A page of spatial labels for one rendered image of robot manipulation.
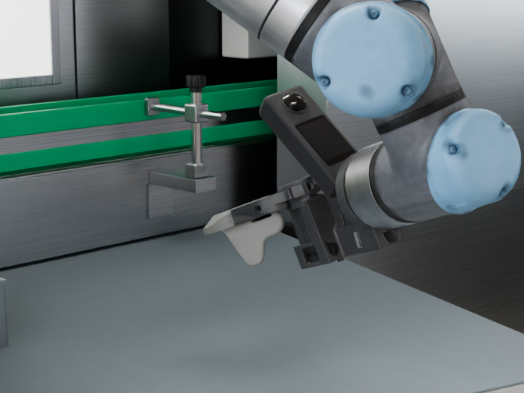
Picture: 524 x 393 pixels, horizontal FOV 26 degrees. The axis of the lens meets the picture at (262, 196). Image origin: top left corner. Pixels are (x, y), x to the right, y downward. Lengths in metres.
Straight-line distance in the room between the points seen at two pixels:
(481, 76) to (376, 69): 1.33
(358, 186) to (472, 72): 1.10
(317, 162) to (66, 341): 0.43
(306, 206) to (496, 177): 0.22
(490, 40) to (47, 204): 0.87
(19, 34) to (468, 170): 1.07
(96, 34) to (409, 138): 1.10
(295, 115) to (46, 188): 0.66
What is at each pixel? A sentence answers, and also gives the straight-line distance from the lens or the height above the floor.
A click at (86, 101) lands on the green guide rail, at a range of 1.77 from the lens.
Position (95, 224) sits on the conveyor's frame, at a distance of 1.69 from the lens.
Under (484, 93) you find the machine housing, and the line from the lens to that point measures 2.07.
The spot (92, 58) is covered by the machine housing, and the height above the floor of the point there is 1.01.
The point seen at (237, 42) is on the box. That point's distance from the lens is 2.06.
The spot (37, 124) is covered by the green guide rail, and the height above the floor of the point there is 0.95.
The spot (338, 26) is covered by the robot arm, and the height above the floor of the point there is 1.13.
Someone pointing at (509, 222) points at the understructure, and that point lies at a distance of 2.20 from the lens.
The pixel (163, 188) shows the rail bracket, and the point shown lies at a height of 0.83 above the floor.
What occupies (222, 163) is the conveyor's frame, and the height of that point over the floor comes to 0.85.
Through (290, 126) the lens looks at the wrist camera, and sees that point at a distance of 1.03.
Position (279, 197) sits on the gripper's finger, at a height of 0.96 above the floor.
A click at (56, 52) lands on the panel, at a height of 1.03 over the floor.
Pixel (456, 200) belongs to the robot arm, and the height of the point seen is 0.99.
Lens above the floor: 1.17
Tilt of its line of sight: 12 degrees down
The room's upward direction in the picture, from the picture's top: straight up
